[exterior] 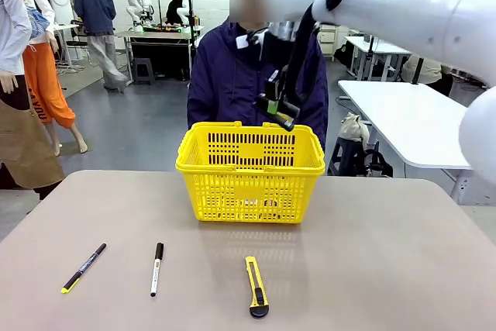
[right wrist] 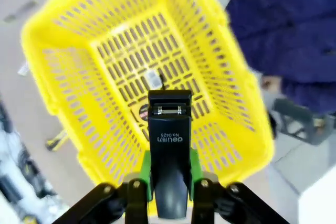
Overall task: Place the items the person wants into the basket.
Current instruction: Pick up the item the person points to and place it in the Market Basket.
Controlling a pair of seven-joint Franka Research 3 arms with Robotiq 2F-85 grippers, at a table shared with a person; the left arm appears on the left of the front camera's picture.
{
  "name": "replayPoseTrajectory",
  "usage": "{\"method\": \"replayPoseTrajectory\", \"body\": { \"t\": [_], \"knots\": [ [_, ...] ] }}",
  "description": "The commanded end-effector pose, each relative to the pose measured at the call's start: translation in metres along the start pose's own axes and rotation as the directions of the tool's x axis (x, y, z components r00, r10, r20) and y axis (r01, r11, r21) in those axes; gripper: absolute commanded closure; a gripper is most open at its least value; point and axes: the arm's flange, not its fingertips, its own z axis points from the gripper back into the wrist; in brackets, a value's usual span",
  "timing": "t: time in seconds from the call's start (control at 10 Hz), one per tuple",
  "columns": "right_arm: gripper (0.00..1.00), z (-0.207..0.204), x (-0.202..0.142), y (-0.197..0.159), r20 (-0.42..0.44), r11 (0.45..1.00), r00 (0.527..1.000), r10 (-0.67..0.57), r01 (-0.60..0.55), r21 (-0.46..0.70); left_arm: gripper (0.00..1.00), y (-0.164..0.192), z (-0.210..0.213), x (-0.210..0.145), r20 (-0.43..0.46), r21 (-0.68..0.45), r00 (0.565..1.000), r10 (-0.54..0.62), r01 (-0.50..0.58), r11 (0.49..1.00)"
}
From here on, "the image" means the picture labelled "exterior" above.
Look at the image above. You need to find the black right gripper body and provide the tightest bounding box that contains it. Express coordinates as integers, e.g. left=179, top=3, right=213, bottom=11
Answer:
left=264, top=67, right=290, bottom=103

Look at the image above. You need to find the white marker with black cap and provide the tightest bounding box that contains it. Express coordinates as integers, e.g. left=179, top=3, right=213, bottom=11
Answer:
left=149, top=242, right=165, bottom=298

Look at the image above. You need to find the person in purple jacket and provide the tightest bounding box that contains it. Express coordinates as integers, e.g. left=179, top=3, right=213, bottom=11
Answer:
left=187, top=0, right=330, bottom=150

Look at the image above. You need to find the yellow plastic shopping basket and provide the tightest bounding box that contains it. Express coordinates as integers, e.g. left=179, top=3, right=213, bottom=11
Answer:
left=174, top=121, right=326, bottom=226

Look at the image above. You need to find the seated person in black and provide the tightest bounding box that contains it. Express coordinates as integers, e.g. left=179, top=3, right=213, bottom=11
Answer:
left=165, top=0, right=191, bottom=26

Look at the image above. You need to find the person in beige shirt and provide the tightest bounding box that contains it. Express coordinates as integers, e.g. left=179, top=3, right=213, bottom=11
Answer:
left=401, top=54, right=454, bottom=98

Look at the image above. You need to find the beige cloth bag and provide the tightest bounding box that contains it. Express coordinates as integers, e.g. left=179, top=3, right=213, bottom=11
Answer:
left=339, top=112, right=370, bottom=143

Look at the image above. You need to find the white drawer cabinet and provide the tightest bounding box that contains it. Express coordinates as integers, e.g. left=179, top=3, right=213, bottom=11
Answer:
left=318, top=23, right=341, bottom=57

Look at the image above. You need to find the black stool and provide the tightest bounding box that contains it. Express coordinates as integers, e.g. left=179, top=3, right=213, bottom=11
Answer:
left=328, top=136, right=366, bottom=177

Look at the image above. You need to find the thin black stand pole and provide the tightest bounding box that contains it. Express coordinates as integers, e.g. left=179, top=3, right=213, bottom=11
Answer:
left=367, top=34, right=380, bottom=81

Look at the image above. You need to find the black backpack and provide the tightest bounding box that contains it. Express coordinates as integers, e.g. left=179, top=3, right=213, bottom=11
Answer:
left=363, top=147, right=394, bottom=178

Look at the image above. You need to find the small white table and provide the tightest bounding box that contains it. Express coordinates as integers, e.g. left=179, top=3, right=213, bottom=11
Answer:
left=343, top=35, right=412, bottom=81

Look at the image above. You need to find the large white table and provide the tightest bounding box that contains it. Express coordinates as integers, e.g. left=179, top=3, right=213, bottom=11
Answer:
left=336, top=79, right=487, bottom=206

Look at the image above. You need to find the dark background work table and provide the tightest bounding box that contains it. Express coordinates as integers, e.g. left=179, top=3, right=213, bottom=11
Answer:
left=115, top=23, right=205, bottom=84

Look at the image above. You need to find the grey plastic stool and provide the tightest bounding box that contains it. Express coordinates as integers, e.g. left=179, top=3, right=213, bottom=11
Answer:
left=133, top=57, right=157, bottom=86

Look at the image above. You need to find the white humanoid robot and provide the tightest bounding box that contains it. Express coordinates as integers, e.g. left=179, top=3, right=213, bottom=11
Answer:
left=124, top=0, right=157, bottom=33

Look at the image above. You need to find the yellow utility knife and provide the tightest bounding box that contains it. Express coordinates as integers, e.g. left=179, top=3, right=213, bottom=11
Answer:
left=244, top=256, right=270, bottom=319

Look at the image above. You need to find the man in blue jacket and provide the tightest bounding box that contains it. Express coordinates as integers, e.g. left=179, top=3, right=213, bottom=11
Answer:
left=73, top=0, right=129, bottom=94

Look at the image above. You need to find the mannequin with orange trousers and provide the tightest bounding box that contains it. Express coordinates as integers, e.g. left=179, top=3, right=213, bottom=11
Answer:
left=21, top=0, right=89, bottom=157

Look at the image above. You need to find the black pen with yellow end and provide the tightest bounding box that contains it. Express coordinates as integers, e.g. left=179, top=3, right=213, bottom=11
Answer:
left=60, top=243, right=108, bottom=295

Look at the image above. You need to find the mannequin with brown apron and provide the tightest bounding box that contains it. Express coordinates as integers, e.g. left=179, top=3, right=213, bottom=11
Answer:
left=0, top=0, right=66, bottom=200

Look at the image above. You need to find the black right arm cable sleeve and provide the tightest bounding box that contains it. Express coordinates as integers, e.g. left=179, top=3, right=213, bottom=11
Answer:
left=285, top=0, right=352, bottom=109

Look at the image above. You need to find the black camera stand pole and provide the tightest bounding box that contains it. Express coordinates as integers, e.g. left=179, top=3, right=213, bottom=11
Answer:
left=411, top=55, right=425, bottom=86

